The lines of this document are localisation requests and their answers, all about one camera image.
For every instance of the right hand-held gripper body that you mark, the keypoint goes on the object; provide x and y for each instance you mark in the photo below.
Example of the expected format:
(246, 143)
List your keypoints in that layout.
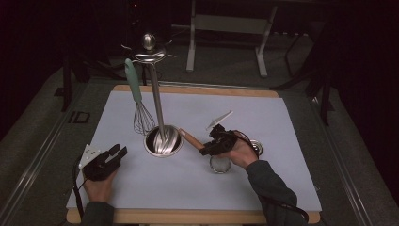
(224, 141)

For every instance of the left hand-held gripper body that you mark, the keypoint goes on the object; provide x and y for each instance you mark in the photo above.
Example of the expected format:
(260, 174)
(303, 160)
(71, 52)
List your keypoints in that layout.
(97, 168)

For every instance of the steel utensil rack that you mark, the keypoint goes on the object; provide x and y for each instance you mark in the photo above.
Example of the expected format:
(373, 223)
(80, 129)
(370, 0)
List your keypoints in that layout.
(156, 100)

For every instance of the person's left hand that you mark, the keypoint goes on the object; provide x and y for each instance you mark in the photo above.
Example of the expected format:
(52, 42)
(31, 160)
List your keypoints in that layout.
(100, 188)

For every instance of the person's right hand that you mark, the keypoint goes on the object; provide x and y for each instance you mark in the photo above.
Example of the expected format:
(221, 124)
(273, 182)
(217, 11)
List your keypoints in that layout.
(241, 155)

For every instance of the light blue table mat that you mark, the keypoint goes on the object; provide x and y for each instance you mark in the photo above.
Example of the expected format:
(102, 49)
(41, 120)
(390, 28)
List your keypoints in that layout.
(194, 185)

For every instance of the black stand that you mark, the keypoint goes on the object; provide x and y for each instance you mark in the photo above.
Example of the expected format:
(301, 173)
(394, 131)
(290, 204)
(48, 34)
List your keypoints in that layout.
(324, 94)
(66, 81)

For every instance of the white metal stand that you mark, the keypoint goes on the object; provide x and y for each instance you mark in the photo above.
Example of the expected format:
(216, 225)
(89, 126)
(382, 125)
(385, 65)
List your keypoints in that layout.
(232, 24)

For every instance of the dark floor bracket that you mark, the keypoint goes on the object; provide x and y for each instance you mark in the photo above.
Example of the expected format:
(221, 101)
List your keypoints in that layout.
(71, 117)

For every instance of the metal floor rail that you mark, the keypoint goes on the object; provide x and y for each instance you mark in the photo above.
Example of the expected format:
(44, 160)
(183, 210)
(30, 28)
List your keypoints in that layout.
(31, 169)
(345, 175)

